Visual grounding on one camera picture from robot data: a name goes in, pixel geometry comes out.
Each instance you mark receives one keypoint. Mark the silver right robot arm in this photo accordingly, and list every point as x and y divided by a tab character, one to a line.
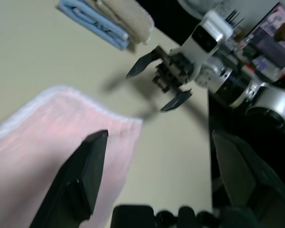
266	99

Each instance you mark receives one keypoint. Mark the light blue folded towel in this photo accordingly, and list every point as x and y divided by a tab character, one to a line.
97	23

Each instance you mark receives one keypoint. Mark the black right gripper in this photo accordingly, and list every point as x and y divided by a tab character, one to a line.
173	71

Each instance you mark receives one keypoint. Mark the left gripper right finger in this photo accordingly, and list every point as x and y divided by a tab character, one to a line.
240	171

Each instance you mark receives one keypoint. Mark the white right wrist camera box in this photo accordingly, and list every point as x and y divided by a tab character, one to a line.
206	38

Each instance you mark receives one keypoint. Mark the computer monitor screen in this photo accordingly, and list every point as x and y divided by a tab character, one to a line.
270	45

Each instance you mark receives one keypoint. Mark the beige folded towel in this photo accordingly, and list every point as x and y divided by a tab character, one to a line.
130	21

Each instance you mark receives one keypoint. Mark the pink terry towel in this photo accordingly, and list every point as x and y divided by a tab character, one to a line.
50	123

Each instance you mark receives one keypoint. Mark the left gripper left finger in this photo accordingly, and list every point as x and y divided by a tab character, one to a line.
80	180

